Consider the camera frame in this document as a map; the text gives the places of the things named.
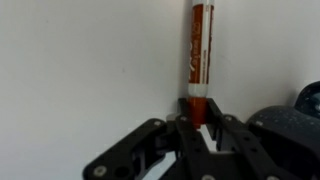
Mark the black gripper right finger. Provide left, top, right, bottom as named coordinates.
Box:
left=204, top=97, right=301, bottom=180

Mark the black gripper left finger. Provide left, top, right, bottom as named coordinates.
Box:
left=82, top=97, right=214, bottom=180

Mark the red and white marker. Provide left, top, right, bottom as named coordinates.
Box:
left=187, top=0, right=215, bottom=130

